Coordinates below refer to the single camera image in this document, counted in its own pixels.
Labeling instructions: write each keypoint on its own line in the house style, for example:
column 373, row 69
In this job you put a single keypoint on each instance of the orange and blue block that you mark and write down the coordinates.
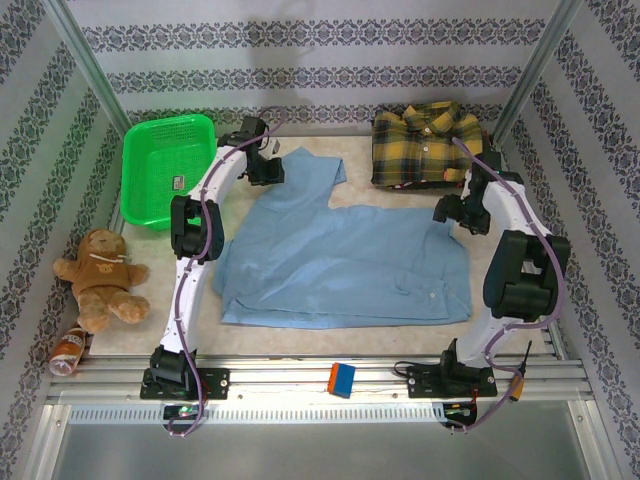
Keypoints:
column 342, row 380

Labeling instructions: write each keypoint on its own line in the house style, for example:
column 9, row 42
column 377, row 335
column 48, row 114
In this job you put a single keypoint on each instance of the light blue long sleeve shirt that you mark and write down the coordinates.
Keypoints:
column 325, row 260

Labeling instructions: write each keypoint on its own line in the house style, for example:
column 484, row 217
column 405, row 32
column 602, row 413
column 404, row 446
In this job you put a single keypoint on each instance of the yellow plaid folded shirt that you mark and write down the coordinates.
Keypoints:
column 425, row 140

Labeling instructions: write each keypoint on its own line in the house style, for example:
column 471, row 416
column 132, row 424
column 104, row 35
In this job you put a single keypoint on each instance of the dark folded shirt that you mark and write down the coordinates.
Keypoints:
column 400, row 186

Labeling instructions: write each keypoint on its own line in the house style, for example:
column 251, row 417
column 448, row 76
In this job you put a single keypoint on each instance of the aluminium mounting rail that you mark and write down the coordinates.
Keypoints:
column 280, row 382

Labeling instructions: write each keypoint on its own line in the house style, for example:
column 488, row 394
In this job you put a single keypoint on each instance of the grey metal front panel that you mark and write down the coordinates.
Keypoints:
column 320, row 450

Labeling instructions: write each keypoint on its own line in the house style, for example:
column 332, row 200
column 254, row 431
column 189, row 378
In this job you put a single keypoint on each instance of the small lit circuit board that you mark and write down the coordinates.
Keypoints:
column 182, row 411
column 457, row 410

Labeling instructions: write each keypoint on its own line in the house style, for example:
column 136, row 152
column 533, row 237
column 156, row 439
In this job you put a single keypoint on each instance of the aluminium frame post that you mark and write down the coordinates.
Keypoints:
column 85, row 65
column 537, row 65

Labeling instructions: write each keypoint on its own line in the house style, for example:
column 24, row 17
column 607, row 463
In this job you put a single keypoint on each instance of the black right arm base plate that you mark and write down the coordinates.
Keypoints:
column 422, row 382

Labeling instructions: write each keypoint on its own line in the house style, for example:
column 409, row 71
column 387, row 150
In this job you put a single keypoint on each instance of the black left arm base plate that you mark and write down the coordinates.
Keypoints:
column 212, row 384

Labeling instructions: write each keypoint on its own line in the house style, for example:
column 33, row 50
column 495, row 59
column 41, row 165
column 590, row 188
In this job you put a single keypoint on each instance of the brown plastic bottle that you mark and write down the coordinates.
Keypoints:
column 67, row 350

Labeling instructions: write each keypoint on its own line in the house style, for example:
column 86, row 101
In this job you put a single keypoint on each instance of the brown teddy bear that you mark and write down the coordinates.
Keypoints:
column 100, row 265

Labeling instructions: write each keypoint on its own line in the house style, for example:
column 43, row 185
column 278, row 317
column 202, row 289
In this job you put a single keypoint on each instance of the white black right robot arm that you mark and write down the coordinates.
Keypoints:
column 520, row 280

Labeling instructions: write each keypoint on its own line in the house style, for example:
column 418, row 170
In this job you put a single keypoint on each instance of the small printed sticker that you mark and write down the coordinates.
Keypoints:
column 179, row 183

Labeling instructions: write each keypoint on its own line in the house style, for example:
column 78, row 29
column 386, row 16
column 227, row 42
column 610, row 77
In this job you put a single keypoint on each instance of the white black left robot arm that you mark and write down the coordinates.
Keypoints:
column 187, row 295

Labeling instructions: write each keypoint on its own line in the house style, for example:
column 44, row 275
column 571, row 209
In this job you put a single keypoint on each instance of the green plastic basket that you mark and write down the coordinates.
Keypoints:
column 165, row 150

